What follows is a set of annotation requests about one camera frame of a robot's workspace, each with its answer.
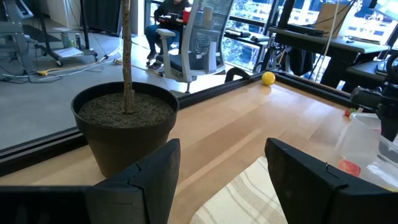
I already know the white cord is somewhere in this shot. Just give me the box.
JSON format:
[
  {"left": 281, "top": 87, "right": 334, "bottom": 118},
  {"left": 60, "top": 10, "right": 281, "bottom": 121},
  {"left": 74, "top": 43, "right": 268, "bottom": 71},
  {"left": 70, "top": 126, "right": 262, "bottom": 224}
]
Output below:
[{"left": 313, "top": 0, "right": 340, "bottom": 83}]

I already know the pink fruit piece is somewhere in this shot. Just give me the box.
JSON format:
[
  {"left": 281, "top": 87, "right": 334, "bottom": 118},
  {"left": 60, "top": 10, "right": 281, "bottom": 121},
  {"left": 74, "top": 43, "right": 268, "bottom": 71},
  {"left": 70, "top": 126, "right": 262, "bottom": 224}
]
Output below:
[{"left": 338, "top": 159, "right": 362, "bottom": 177}]

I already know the person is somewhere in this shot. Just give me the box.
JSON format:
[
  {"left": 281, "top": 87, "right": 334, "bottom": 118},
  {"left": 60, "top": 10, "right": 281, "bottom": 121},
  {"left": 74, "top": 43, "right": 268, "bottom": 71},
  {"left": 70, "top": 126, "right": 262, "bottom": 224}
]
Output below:
[{"left": 144, "top": 0, "right": 192, "bottom": 71}]

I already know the yellow lemon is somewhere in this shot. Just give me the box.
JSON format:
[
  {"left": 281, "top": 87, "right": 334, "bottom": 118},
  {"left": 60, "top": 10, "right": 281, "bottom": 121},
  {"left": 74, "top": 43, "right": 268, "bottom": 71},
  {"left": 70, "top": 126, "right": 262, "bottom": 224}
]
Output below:
[{"left": 261, "top": 71, "right": 276, "bottom": 86}]

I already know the potted plant in black pot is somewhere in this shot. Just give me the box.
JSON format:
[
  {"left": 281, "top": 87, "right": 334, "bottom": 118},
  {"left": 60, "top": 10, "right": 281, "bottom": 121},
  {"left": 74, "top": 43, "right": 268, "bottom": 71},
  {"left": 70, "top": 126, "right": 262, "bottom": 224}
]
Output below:
[{"left": 70, "top": 0, "right": 180, "bottom": 179}]

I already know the white grey office chair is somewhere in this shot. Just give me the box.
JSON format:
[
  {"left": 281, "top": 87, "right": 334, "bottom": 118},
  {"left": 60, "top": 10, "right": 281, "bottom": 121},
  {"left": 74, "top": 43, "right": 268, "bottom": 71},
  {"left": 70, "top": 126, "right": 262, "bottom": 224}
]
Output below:
[{"left": 155, "top": 0, "right": 234, "bottom": 94}]

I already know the black desk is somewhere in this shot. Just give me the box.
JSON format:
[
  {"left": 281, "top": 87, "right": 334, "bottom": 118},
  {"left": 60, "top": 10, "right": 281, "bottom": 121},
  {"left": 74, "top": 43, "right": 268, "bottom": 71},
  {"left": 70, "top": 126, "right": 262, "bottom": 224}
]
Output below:
[{"left": 267, "top": 26, "right": 398, "bottom": 90}]

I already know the plaid folded dish towel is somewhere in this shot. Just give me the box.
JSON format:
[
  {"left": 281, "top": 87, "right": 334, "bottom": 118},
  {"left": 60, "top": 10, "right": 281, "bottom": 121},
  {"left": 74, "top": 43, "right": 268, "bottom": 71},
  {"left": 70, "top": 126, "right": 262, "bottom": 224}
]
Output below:
[{"left": 189, "top": 155, "right": 289, "bottom": 224}]

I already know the clear plastic tupperware container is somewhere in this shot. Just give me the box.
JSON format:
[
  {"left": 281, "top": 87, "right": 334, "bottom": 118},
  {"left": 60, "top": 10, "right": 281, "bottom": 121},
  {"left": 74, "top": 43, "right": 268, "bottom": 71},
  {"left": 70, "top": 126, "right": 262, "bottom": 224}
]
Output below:
[{"left": 334, "top": 112, "right": 398, "bottom": 192}]

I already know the cardboard box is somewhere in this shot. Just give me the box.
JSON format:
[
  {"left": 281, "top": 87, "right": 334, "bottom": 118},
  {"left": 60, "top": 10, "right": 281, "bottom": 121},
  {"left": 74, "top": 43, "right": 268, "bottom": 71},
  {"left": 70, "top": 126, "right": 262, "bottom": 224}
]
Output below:
[{"left": 313, "top": 2, "right": 354, "bottom": 39}]

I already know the black wheeled cart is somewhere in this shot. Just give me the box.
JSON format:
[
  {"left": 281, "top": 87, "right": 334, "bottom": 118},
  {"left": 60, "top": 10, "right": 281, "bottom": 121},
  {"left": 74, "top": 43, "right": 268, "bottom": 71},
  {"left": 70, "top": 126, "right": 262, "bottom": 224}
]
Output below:
[{"left": 32, "top": 0, "right": 100, "bottom": 68}]

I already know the black bag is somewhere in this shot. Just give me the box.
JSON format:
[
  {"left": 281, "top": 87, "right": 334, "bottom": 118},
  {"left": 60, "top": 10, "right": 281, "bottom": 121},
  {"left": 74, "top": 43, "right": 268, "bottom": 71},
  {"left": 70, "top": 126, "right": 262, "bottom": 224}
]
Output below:
[{"left": 284, "top": 46, "right": 317, "bottom": 77}]

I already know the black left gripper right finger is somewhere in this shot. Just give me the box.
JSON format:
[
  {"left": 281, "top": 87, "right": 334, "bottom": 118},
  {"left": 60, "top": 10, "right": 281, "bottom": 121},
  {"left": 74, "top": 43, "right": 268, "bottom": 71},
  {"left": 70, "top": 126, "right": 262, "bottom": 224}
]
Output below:
[{"left": 264, "top": 138, "right": 398, "bottom": 224}]

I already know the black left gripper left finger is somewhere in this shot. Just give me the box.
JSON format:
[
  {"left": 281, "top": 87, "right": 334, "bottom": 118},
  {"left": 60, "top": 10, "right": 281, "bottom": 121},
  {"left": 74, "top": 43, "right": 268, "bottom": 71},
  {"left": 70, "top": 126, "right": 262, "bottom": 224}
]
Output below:
[{"left": 85, "top": 138, "right": 182, "bottom": 224}]

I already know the grey metal stand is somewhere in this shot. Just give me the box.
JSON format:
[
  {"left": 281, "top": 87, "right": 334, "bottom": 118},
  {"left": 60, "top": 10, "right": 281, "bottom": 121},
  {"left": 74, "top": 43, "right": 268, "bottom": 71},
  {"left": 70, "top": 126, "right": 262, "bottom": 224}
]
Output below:
[{"left": 0, "top": 0, "right": 35, "bottom": 74}]

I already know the yellow floor cable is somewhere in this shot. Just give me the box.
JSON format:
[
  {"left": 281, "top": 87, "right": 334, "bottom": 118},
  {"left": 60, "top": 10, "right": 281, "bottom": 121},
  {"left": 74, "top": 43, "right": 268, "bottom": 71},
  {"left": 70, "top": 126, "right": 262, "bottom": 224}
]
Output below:
[{"left": 36, "top": 55, "right": 108, "bottom": 77}]

